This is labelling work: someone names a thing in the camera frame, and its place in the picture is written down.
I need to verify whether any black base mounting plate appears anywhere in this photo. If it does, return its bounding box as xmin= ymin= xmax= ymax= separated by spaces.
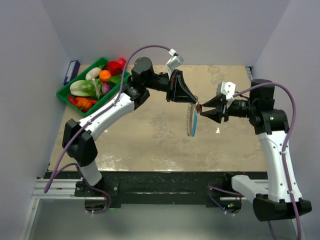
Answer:
xmin=43 ymin=170 xmax=280 ymax=210

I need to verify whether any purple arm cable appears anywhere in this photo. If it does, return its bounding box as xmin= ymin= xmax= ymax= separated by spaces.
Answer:
xmin=205 ymin=82 xmax=303 ymax=240
xmin=43 ymin=44 xmax=178 ymax=215

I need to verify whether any red bell pepper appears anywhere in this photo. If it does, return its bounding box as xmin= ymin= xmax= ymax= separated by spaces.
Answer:
xmin=107 ymin=61 xmax=123 ymax=76

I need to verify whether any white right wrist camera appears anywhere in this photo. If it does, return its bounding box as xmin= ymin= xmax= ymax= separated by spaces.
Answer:
xmin=216 ymin=81 xmax=236 ymax=108

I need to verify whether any red tomato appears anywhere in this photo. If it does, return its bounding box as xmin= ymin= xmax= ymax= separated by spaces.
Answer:
xmin=115 ymin=57 xmax=127 ymax=69

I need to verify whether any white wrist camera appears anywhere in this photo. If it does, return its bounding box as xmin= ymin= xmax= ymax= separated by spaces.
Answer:
xmin=166 ymin=55 xmax=184 ymax=77
xmin=216 ymin=81 xmax=236 ymax=108

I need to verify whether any green plastic tray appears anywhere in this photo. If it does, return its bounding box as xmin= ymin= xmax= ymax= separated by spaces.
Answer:
xmin=56 ymin=57 xmax=129 ymax=117

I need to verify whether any green leafy cabbage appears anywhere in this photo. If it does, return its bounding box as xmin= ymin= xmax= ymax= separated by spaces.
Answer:
xmin=69 ymin=78 xmax=102 ymax=98

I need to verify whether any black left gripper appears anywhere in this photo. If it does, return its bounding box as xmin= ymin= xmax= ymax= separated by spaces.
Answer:
xmin=144 ymin=70 xmax=196 ymax=105

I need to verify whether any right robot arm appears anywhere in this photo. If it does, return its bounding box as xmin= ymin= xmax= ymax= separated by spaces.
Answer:
xmin=200 ymin=79 xmax=312 ymax=222

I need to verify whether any purple onion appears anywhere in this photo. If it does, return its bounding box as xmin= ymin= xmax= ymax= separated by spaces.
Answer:
xmin=101 ymin=83 xmax=112 ymax=95

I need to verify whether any white radish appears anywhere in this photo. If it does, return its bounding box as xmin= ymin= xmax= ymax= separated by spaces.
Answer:
xmin=85 ymin=67 xmax=102 ymax=81

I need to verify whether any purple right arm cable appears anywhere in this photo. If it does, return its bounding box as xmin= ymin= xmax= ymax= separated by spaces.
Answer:
xmin=205 ymin=82 xmax=303 ymax=240

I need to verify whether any red chili pepper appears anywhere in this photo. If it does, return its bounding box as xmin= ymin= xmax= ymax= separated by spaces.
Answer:
xmin=68 ymin=95 xmax=77 ymax=107

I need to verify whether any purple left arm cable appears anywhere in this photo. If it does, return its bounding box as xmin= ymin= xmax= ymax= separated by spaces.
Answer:
xmin=43 ymin=44 xmax=178 ymax=215

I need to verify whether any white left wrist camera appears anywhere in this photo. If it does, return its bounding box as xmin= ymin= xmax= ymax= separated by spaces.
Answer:
xmin=166 ymin=55 xmax=184 ymax=77

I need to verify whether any small orange pepper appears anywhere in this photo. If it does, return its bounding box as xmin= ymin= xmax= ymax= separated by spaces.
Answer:
xmin=75 ymin=97 xmax=97 ymax=112

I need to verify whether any green bell pepper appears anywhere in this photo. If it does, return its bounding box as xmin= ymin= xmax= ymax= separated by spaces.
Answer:
xmin=108 ymin=75 xmax=122 ymax=88

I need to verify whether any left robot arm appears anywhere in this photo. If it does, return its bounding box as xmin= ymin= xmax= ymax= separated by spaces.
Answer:
xmin=62 ymin=56 xmax=198 ymax=196

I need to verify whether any purple box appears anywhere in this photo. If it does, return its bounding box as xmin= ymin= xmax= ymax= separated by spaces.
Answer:
xmin=63 ymin=60 xmax=80 ymax=86

